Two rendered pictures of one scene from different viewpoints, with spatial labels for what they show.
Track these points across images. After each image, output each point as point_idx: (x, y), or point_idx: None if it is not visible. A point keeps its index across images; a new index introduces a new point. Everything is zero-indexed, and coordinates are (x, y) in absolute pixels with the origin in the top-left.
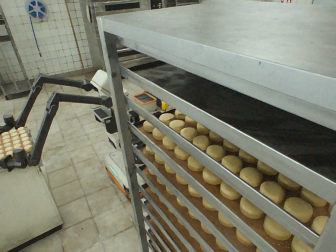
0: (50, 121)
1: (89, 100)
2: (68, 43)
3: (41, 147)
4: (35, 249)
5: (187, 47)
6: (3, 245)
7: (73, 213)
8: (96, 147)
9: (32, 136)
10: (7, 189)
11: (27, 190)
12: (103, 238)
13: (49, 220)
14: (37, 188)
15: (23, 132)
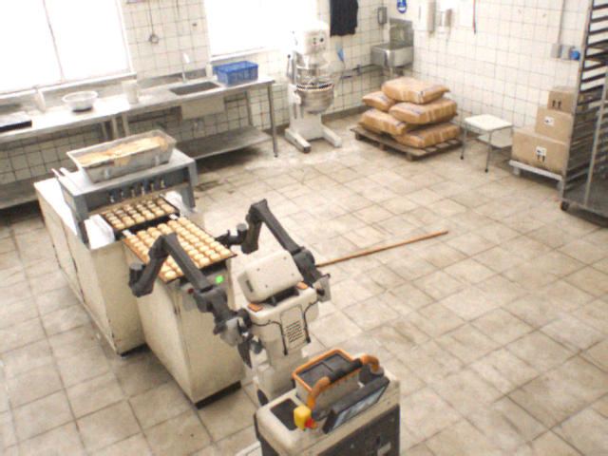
0: (154, 262)
1: (189, 276)
2: None
3: (144, 282)
4: (169, 391)
5: None
6: (159, 352)
7: (226, 414)
8: (418, 396)
9: (437, 292)
10: (158, 300)
11: (168, 320)
12: None
13: (183, 381)
14: (174, 329)
15: (211, 257)
